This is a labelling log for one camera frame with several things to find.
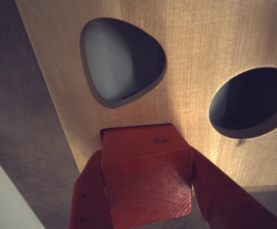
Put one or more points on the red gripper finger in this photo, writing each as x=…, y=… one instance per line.
x=224, y=198
x=90, y=195

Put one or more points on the red cube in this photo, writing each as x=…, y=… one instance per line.
x=147, y=179

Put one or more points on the wooden shape sorter box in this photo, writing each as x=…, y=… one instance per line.
x=188, y=47

